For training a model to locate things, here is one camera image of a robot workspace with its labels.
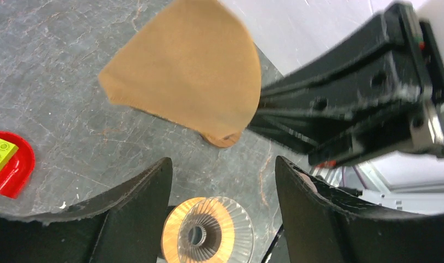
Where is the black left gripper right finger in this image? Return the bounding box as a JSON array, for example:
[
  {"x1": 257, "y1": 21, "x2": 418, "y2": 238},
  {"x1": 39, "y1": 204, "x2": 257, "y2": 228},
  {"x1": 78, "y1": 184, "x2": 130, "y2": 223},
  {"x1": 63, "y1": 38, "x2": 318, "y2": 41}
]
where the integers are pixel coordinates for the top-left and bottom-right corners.
[{"x1": 275, "y1": 156, "x2": 444, "y2": 262}]

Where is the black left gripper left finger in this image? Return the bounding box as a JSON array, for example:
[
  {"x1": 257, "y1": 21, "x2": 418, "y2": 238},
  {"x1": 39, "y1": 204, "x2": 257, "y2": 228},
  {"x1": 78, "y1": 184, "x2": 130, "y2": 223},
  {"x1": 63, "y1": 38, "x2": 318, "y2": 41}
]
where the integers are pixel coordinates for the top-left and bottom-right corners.
[{"x1": 0, "y1": 157, "x2": 173, "y2": 262}]

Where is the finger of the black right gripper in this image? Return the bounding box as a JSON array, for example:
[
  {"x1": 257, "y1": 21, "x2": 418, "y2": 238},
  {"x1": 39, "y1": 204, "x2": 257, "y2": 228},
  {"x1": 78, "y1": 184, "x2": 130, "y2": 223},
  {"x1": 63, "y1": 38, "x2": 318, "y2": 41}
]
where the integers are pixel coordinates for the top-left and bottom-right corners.
[{"x1": 248, "y1": 113, "x2": 353, "y2": 154}]

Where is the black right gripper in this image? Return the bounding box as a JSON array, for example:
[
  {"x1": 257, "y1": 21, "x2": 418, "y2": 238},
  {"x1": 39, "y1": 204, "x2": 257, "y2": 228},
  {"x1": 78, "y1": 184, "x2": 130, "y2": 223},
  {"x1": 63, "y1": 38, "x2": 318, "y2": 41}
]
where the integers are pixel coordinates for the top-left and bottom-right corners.
[{"x1": 260, "y1": 2, "x2": 444, "y2": 167}]

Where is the clear ribbed glass dripper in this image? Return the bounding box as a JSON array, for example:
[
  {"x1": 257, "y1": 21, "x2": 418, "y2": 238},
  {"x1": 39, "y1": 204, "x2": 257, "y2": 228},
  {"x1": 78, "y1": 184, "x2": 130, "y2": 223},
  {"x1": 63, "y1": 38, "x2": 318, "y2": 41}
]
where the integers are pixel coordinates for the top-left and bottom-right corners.
[{"x1": 177, "y1": 196, "x2": 254, "y2": 263}]

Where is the red toy block base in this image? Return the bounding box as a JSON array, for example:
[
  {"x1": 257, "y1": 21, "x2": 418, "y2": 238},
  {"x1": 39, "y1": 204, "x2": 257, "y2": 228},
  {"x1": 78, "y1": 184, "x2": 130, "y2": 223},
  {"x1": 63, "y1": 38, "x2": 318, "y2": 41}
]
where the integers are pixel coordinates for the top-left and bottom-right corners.
[{"x1": 0, "y1": 131, "x2": 36, "y2": 199}]

